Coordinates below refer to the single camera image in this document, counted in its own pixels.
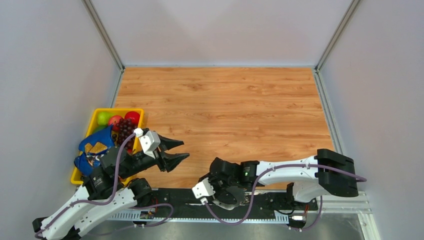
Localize yellow plastic bin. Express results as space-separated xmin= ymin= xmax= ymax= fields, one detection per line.
xmin=70 ymin=108 xmax=146 ymax=186

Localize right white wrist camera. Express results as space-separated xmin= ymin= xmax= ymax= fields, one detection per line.
xmin=191 ymin=177 xmax=216 ymax=205

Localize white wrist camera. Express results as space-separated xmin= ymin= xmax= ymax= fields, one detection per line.
xmin=191 ymin=177 xmax=216 ymax=205
xmin=133 ymin=128 xmax=161 ymax=159

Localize red apple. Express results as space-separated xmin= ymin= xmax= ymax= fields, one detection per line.
xmin=124 ymin=111 xmax=141 ymax=126
xmin=107 ymin=115 xmax=124 ymax=133

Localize green pear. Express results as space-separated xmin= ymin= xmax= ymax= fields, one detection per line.
xmin=96 ymin=111 xmax=114 ymax=127

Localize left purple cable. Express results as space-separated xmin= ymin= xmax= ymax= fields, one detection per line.
xmin=34 ymin=132 xmax=174 ymax=240

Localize purple grape bunch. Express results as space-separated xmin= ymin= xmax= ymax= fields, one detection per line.
xmin=111 ymin=118 xmax=137 ymax=153

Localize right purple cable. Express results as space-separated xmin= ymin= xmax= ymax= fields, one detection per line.
xmin=202 ymin=163 xmax=368 ymax=232

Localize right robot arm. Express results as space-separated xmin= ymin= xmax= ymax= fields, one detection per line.
xmin=193 ymin=148 xmax=366 ymax=210

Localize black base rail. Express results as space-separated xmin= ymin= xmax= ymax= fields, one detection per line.
xmin=135 ymin=188 xmax=319 ymax=221

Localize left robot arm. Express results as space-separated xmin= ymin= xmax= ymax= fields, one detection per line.
xmin=32 ymin=128 xmax=189 ymax=240

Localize blue chip bag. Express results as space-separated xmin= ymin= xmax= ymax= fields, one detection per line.
xmin=74 ymin=125 xmax=115 ymax=176

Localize purple cable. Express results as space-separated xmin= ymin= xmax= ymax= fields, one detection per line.
xmin=34 ymin=132 xmax=174 ymax=240
xmin=202 ymin=163 xmax=368 ymax=232

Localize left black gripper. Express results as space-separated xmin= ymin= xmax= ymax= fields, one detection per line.
xmin=119 ymin=132 xmax=191 ymax=179

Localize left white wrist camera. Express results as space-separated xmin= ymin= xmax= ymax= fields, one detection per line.
xmin=133 ymin=128 xmax=161 ymax=159

